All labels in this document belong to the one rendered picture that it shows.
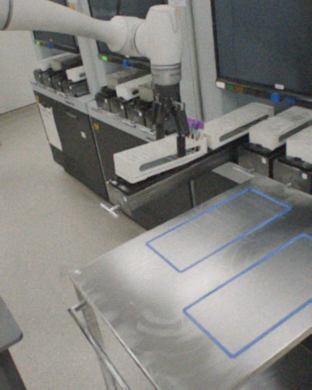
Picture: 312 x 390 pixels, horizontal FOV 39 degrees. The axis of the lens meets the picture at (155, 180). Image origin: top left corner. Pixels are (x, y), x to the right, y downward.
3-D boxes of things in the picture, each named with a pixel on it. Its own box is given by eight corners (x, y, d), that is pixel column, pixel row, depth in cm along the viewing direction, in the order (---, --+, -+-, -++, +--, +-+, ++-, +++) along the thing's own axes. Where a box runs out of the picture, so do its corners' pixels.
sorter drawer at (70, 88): (158, 62, 285) (156, 48, 281) (171, 65, 275) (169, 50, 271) (57, 96, 253) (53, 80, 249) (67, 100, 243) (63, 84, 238)
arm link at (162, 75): (162, 67, 122) (163, 88, 124) (188, 62, 126) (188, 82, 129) (144, 63, 129) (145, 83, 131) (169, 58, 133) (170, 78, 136)
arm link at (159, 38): (192, 61, 127) (162, 56, 136) (190, 3, 120) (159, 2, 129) (163, 67, 121) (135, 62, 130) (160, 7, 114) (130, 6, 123)
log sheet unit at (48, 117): (49, 144, 320) (35, 97, 303) (65, 154, 300) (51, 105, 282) (46, 145, 319) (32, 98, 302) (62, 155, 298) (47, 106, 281)
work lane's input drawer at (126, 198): (257, 129, 171) (257, 107, 167) (286, 138, 161) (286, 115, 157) (97, 206, 139) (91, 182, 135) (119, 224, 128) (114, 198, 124)
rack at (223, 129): (254, 117, 165) (253, 101, 162) (275, 123, 158) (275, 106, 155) (194, 145, 152) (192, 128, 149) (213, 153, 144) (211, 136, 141)
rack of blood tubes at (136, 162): (188, 148, 151) (188, 131, 148) (208, 155, 143) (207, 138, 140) (114, 172, 136) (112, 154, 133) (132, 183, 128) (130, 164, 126)
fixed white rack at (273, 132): (306, 116, 158) (307, 100, 155) (331, 122, 151) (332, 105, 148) (249, 145, 145) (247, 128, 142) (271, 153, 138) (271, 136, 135)
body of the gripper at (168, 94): (149, 82, 131) (150, 112, 135) (165, 87, 125) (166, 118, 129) (168, 77, 135) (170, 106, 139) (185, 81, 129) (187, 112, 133)
